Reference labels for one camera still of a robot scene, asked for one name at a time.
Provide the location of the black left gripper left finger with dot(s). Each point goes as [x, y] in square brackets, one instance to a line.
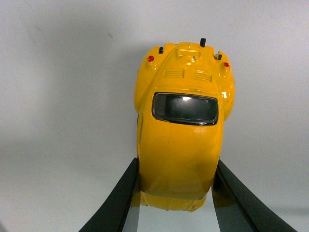
[120, 211]

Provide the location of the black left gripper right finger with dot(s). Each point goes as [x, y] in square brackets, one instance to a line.
[238, 209]

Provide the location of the yellow beetle toy car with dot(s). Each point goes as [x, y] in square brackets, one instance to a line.
[184, 93]

